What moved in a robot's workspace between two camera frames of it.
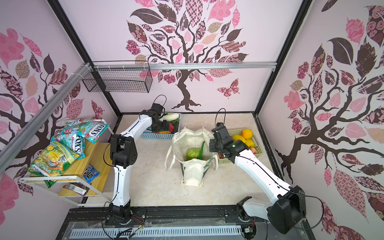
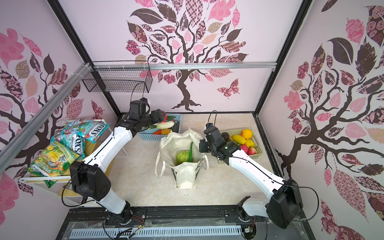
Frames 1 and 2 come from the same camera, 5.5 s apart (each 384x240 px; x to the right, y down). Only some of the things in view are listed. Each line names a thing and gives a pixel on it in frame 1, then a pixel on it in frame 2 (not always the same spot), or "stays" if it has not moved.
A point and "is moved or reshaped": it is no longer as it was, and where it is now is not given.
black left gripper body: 159,125 to 150,118
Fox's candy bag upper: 89,130 stays
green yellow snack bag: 52,161 stays
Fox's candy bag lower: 73,141 stays
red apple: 254,151 stays
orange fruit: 247,133 stays
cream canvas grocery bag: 192,172 is moved or reshaped
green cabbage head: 193,153 to 182,156
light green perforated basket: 226,160 stays
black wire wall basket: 119,76 stays
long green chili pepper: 200,155 to 191,152
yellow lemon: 249,143 stays
